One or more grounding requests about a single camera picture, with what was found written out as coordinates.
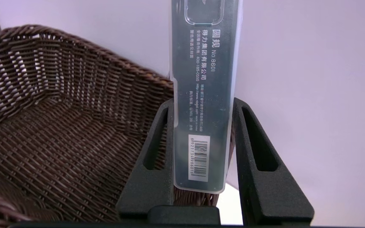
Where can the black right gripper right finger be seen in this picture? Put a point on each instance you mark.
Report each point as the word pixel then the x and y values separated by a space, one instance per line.
pixel 265 196

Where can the grey translucent compass case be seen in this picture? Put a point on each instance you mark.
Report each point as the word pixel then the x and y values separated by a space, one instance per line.
pixel 206 95

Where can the dark brown wicker basket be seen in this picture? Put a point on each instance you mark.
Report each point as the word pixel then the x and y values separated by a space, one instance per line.
pixel 59 142

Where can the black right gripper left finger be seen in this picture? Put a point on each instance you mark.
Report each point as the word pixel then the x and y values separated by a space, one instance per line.
pixel 150 183

